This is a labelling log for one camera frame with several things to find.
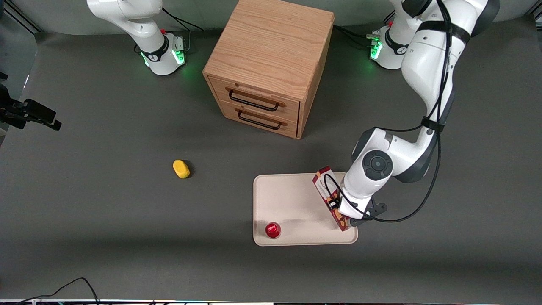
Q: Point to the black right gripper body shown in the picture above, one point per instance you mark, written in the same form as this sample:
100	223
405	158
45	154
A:
17	113

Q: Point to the red cookie box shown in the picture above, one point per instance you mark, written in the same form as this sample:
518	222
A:
324	180

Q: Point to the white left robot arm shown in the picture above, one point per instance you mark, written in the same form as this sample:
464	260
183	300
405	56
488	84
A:
427	63

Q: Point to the beige rectangular tray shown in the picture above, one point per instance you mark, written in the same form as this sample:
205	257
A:
292	203

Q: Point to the red can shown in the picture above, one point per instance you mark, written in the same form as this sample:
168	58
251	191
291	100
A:
273	230

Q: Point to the dark grey table mat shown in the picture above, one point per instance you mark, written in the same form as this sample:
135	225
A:
127	212

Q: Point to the yellow sponge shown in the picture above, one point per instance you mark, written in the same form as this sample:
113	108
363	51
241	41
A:
181	168

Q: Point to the wooden drawer cabinet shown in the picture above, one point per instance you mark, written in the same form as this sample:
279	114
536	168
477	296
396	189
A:
271	42

